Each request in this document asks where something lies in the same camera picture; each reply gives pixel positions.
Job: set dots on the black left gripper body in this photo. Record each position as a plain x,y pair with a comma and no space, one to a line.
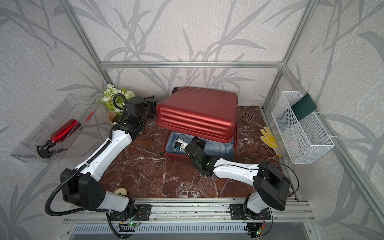
149,107

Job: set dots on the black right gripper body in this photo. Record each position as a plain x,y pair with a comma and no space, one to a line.
201,146

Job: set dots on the red hard-shell suitcase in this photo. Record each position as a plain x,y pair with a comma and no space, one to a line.
210,115

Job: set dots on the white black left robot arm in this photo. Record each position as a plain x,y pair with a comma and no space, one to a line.
80,186

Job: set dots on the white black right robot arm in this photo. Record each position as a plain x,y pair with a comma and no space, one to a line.
271,185

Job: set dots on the white flowers green plant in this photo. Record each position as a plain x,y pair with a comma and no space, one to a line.
107,99

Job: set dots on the beige flower pot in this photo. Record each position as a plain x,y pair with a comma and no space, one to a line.
113,117

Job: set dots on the brown slotted litter scoop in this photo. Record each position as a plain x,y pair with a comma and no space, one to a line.
250,119

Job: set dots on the red black spray bottle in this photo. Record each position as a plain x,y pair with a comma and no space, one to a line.
47,151

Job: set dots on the yellow rubber glove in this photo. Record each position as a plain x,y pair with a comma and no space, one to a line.
269,139

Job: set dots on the cream tape roll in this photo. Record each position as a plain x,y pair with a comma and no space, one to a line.
121,191

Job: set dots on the dark green card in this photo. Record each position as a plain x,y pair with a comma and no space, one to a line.
304,107

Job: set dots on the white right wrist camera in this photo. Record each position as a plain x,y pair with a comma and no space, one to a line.
180,145

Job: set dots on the aluminium cage frame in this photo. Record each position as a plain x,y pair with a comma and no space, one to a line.
374,200

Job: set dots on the clear plastic wall bin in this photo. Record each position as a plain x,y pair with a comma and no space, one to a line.
76,107

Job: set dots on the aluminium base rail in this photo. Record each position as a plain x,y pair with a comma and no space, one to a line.
215,210

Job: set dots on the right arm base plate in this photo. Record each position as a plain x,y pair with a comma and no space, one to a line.
238,213

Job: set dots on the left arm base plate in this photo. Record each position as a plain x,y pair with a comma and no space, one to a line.
142,213

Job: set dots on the white wire mesh basket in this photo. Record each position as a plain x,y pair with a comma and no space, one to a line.
306,141

